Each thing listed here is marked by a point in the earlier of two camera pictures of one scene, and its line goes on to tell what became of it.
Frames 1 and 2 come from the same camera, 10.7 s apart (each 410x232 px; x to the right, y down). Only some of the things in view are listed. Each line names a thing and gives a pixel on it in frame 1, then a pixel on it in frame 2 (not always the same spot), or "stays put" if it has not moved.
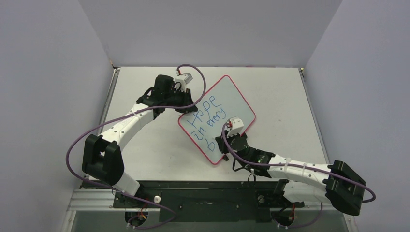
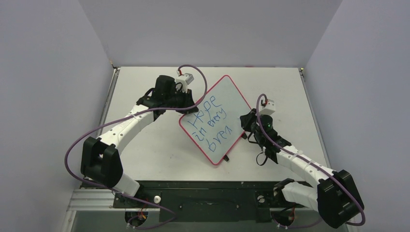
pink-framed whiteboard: (221, 102) stays put
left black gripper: (186, 96) stays put
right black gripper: (222, 140) → (247, 121)
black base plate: (225, 201) stays put
